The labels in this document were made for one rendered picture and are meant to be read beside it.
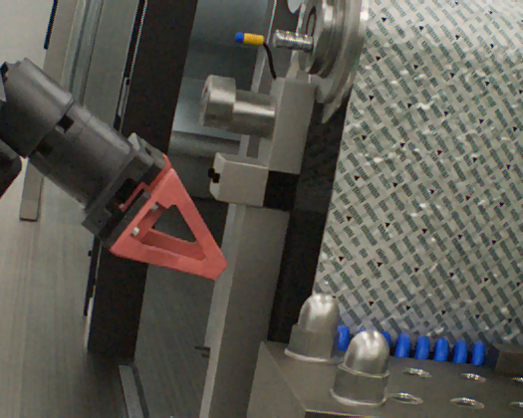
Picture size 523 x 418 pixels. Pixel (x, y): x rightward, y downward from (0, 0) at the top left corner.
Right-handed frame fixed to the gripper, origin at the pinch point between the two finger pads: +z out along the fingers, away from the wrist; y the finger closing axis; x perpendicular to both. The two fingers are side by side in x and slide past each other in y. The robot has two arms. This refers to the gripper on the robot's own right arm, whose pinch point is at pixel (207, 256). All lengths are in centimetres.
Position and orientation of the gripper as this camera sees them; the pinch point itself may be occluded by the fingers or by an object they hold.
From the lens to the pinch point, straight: 88.5
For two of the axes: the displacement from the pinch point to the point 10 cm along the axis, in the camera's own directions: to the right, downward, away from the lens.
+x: 6.3, -7.7, -0.4
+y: 1.5, 1.7, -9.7
